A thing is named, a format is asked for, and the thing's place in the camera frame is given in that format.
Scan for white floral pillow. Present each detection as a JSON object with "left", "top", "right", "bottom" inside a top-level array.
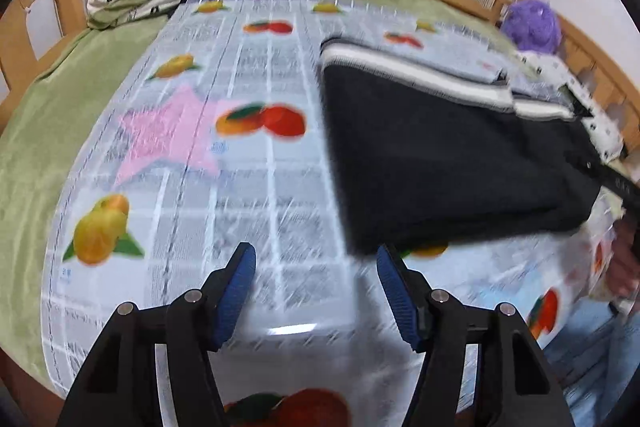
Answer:
[{"left": 515, "top": 49, "right": 629, "bottom": 164}]

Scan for person's blue jeans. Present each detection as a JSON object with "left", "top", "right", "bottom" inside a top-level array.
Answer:
[{"left": 542, "top": 297, "right": 640, "bottom": 427}]

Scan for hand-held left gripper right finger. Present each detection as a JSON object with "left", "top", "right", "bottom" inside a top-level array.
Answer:
[{"left": 376, "top": 244, "right": 574, "bottom": 427}]

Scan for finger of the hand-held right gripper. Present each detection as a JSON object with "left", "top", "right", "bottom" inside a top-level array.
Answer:
[{"left": 564, "top": 147, "right": 614, "bottom": 184}]

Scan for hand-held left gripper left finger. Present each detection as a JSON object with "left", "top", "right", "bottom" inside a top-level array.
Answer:
[{"left": 55, "top": 242, "right": 258, "bottom": 427}]

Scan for fruit print plastic tablecloth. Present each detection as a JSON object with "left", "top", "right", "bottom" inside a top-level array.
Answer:
[{"left": 42, "top": 0, "right": 632, "bottom": 427}]

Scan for black pants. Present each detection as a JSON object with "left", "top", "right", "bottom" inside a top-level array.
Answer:
[{"left": 319, "top": 34, "right": 602, "bottom": 257}]

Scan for purple plush toy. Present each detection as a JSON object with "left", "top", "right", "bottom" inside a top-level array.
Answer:
[{"left": 500, "top": 0, "right": 562, "bottom": 56}]

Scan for person's right hand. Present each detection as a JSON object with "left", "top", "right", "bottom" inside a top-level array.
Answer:
[{"left": 603, "top": 216, "right": 640, "bottom": 302}]

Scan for green blanket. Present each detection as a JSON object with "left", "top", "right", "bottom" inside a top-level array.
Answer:
[{"left": 0, "top": 0, "right": 519, "bottom": 351}]

